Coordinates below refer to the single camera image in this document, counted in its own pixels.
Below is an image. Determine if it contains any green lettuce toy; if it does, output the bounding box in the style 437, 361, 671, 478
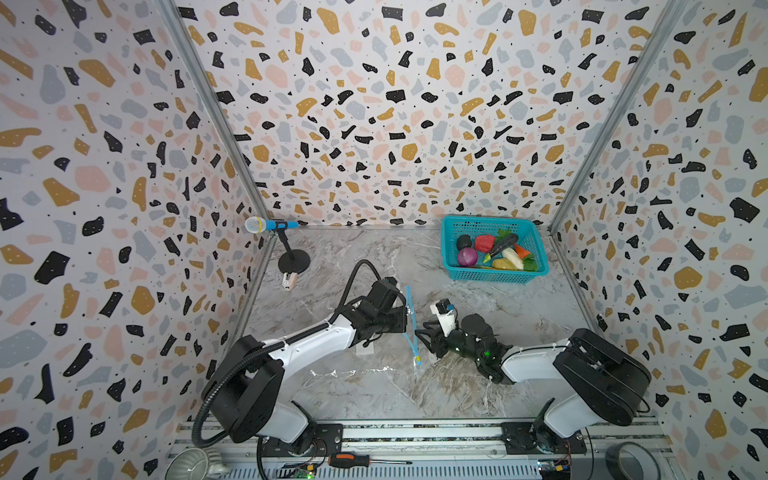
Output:
523, 255, 539, 272

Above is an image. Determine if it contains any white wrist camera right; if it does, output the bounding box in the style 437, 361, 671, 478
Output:
430, 299, 457, 337

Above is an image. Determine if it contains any dark avocado toy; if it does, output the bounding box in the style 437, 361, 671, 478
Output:
456, 234, 474, 251

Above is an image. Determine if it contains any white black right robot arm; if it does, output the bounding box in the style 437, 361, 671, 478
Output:
415, 307, 652, 451

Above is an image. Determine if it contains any dark eggplant toy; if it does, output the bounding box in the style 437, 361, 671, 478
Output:
483, 233, 518, 263

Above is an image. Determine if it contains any teal plastic basket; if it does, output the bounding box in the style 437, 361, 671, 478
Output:
441, 216, 549, 284

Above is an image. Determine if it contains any black microphone stand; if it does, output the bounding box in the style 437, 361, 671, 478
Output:
274, 220, 311, 275

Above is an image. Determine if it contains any black corrugated cable hose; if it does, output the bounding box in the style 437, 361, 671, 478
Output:
190, 259, 385, 449

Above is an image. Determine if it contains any clear zip top bag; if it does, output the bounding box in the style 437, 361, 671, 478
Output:
299, 284, 481, 409

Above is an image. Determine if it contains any blue microphone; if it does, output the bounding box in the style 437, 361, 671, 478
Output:
245, 216, 300, 234

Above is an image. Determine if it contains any grey tape roll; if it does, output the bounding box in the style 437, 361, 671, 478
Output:
605, 442, 662, 480

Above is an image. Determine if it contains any orange handle screwdriver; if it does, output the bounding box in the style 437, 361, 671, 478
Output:
328, 452, 413, 469

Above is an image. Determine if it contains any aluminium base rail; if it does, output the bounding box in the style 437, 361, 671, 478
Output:
167, 416, 685, 480

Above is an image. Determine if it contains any white radish toy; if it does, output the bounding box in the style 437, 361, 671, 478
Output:
502, 248, 524, 270

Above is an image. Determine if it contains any pink white small device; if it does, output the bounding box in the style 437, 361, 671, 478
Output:
282, 272, 299, 291

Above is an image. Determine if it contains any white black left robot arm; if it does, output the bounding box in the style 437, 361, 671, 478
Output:
192, 277, 407, 447

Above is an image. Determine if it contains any orange carrot toy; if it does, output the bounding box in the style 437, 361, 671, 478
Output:
513, 244, 533, 259

